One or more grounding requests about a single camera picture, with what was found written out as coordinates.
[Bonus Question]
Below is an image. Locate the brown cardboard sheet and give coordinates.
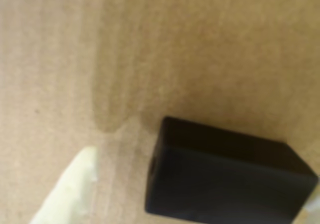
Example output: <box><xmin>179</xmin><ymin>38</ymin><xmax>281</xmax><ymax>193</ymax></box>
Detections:
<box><xmin>0</xmin><ymin>0</ymin><xmax>320</xmax><ymax>224</ymax></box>

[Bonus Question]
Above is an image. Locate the black block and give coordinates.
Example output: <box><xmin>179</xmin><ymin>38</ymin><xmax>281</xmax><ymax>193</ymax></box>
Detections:
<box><xmin>144</xmin><ymin>116</ymin><xmax>320</xmax><ymax>224</ymax></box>

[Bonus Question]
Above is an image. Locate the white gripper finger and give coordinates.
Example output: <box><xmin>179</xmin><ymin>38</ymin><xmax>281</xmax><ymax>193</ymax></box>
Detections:
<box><xmin>306</xmin><ymin>193</ymin><xmax>320</xmax><ymax>216</ymax></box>
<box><xmin>29</xmin><ymin>146</ymin><xmax>98</xmax><ymax>224</ymax></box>

